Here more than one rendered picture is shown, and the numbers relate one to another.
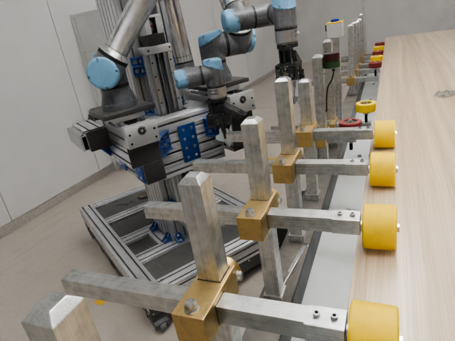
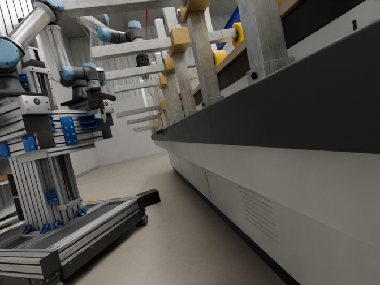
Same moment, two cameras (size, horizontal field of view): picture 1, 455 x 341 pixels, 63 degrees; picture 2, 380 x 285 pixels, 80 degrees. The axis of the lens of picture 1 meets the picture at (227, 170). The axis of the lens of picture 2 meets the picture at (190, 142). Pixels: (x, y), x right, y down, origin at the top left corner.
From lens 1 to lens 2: 0.80 m
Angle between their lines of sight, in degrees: 41
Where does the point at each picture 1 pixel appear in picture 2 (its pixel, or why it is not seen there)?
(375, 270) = not seen: hidden behind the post
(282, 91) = (159, 25)
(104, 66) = (7, 46)
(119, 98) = (12, 84)
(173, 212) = (119, 46)
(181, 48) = (64, 60)
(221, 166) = (127, 70)
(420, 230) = not seen: hidden behind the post
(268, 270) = (186, 90)
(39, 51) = not seen: outside the picture
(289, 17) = (139, 31)
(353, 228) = (232, 33)
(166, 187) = (45, 178)
